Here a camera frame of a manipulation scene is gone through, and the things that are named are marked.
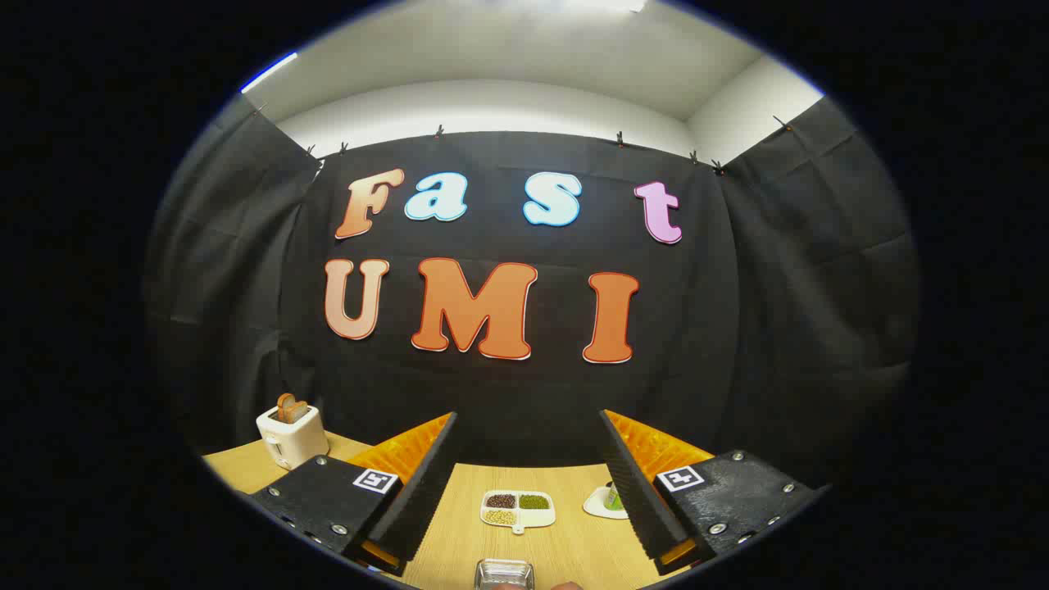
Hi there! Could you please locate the perforated steel cutlery basket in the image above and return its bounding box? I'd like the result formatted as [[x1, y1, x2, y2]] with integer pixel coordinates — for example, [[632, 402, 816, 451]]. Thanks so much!
[[475, 559, 536, 590]]

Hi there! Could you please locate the white divided tray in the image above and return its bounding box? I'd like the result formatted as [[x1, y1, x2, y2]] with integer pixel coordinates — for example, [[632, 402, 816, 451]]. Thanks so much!
[[480, 490, 556, 535]]

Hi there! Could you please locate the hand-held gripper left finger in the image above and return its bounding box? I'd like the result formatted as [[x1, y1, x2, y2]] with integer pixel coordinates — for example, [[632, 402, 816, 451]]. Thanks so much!
[[246, 411, 458, 577]]

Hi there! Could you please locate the cream white toaster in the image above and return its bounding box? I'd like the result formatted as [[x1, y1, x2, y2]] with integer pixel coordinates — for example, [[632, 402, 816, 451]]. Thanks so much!
[[256, 403, 330, 470]]

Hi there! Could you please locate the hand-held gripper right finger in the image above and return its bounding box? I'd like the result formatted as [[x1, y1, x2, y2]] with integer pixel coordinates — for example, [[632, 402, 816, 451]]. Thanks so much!
[[598, 409, 833, 576]]

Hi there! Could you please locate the small white dish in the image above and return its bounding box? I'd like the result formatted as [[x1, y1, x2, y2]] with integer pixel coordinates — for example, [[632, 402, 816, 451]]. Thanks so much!
[[583, 485, 630, 520]]

